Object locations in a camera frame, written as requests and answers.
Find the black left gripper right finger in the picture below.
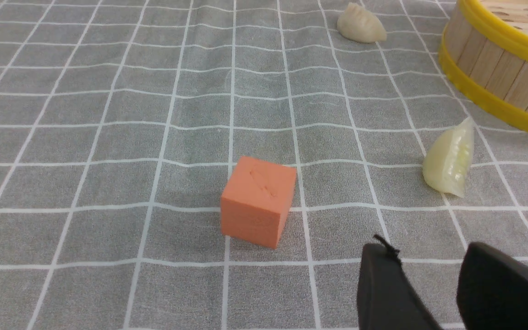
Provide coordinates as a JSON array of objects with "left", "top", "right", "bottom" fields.
[{"left": 456, "top": 242, "right": 528, "bottom": 330}]

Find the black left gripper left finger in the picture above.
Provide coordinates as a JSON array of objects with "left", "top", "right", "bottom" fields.
[{"left": 357, "top": 235, "right": 441, "bottom": 330}]

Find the translucent yellowish dumpling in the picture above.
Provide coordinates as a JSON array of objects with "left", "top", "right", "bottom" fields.
[{"left": 423, "top": 117, "right": 475, "bottom": 198}]

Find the pale beige dumpling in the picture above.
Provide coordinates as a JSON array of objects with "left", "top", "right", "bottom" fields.
[{"left": 337, "top": 3, "right": 387, "bottom": 43}]

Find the bamboo steamer tray yellow rim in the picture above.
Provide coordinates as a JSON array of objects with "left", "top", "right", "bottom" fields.
[{"left": 439, "top": 0, "right": 528, "bottom": 132}]

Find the orange foam cube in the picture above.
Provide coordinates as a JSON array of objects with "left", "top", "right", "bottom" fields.
[{"left": 220, "top": 156, "right": 297, "bottom": 249}]

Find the grey checked tablecloth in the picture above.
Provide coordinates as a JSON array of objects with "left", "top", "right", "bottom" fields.
[{"left": 0, "top": 0, "right": 528, "bottom": 330}]

